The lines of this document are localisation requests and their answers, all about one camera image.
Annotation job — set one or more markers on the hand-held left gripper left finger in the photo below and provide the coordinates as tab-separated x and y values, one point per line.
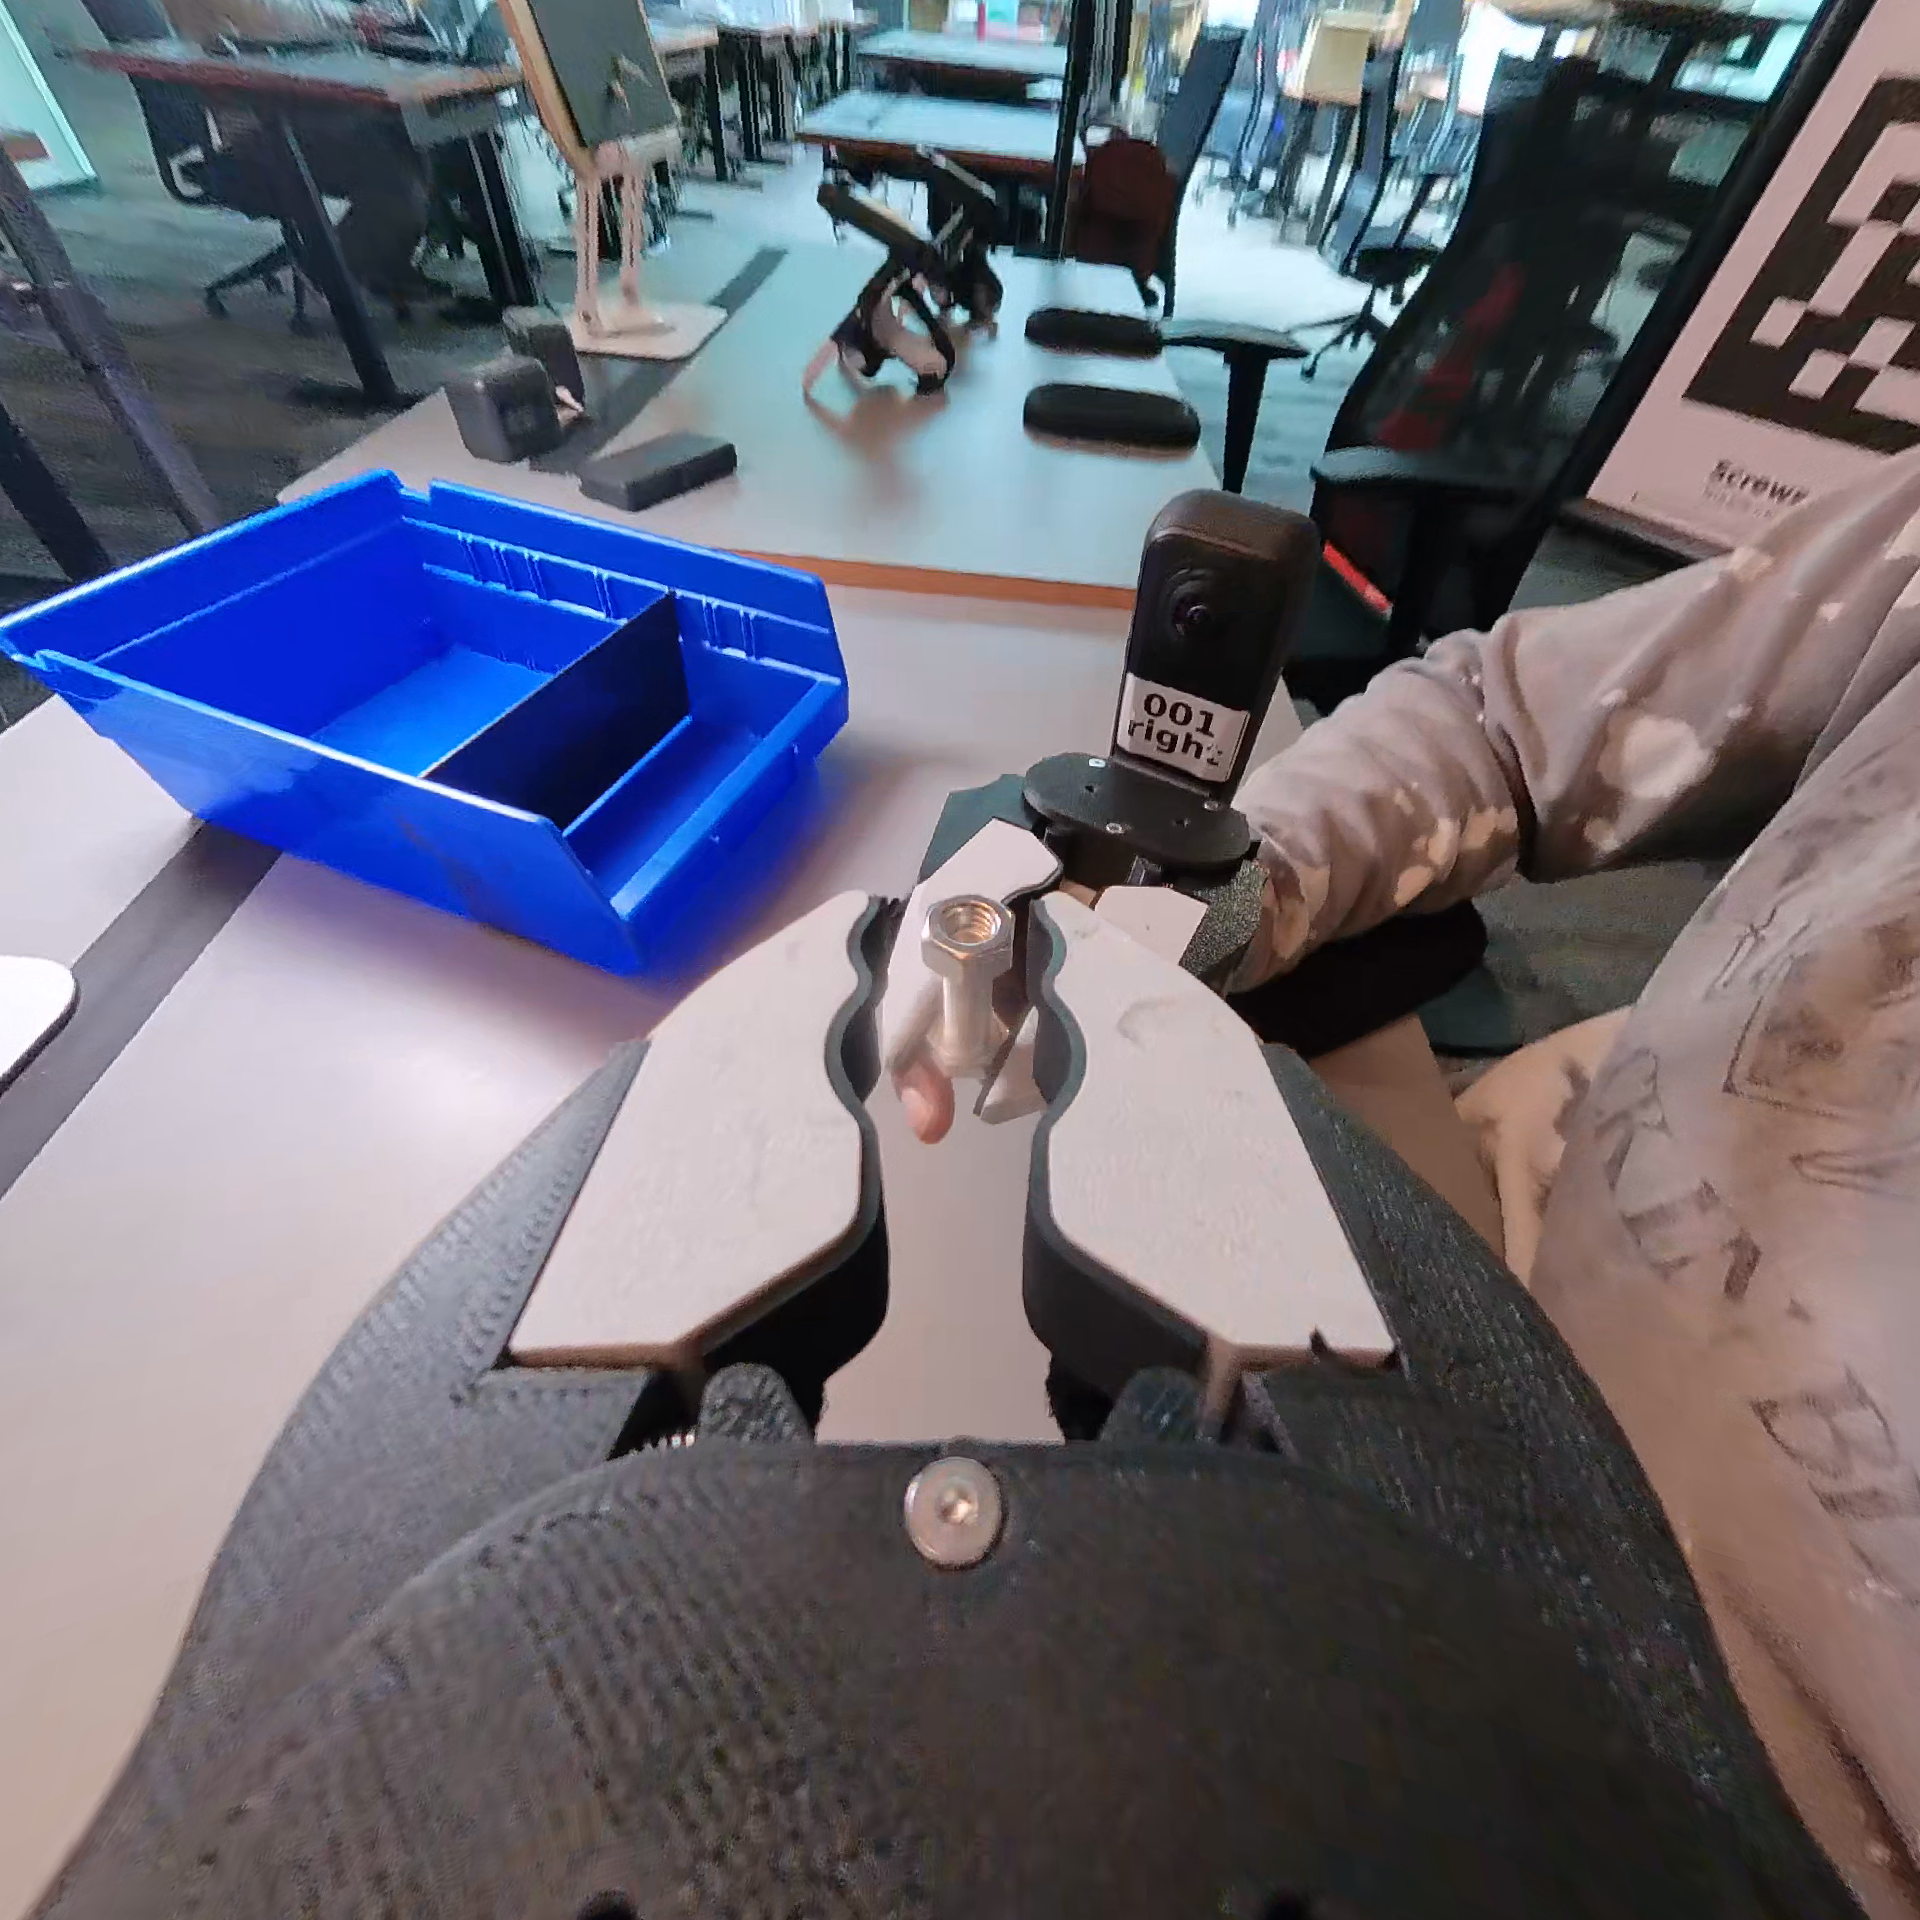
706	1172

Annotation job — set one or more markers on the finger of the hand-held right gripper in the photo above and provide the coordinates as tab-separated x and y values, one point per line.
985	867
1147	921

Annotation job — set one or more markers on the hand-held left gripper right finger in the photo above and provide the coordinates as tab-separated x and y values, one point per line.
1198	1186

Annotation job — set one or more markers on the silver hex bolt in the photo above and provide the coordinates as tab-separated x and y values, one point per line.
962	1014

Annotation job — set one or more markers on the person's left hand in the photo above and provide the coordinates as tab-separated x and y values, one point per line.
932	1114

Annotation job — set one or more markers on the grey wood-edged table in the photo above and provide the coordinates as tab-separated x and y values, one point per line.
899	496

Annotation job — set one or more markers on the black plastic bin divider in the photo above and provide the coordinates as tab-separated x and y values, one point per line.
584	720

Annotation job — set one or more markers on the black mesh office chair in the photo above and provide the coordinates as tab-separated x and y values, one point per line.
1440	405

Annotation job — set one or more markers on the black flat case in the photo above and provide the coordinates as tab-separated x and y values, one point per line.
661	468

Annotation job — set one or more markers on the person's patterned sweatshirt torso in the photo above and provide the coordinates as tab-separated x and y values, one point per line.
1769	1200

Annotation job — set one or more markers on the brown office chair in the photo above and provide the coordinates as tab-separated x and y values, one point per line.
1124	212

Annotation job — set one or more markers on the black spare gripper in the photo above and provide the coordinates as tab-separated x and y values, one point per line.
899	241

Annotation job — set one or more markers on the white fiducial marker board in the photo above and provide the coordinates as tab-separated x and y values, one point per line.
1665	453

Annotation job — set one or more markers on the white document stand base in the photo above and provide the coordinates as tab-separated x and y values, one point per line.
29	1014

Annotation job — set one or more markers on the blue plastic bin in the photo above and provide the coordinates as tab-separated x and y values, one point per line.
225	660

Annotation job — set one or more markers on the wooden easel black panel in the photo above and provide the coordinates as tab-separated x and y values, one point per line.
597	78

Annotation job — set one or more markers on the wooden office desk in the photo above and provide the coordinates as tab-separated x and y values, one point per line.
302	84

